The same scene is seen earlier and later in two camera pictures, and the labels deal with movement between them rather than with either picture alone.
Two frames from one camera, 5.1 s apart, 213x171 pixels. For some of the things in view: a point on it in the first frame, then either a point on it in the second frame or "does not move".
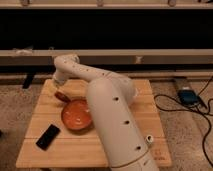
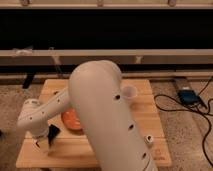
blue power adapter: [188, 96] does not move
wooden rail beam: [109, 56] does not move
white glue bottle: [149, 139] does not move
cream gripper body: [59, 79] → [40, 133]
